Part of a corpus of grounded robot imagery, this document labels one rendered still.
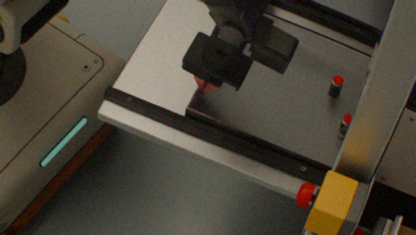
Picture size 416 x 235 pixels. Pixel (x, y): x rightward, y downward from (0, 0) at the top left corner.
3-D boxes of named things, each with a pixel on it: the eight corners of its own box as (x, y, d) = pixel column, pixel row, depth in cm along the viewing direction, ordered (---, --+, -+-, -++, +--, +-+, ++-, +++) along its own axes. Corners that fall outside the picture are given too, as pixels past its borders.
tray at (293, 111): (403, 85, 158) (408, 74, 156) (368, 194, 144) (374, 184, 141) (239, 17, 163) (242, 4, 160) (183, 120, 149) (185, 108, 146)
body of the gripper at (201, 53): (236, 94, 142) (250, 68, 136) (180, 64, 142) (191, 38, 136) (251, 65, 146) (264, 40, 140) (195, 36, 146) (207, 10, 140)
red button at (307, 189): (322, 197, 132) (327, 184, 128) (313, 218, 129) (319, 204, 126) (299, 188, 132) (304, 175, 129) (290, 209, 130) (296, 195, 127)
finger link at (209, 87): (207, 112, 149) (223, 82, 141) (169, 91, 149) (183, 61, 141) (223, 82, 153) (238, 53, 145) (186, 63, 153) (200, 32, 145)
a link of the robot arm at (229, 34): (247, -22, 129) (223, 23, 126) (315, 12, 129) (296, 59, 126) (232, 8, 140) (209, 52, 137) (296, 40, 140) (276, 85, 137)
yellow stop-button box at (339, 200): (359, 208, 133) (371, 184, 127) (344, 245, 129) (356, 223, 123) (316, 191, 134) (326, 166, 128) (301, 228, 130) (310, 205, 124)
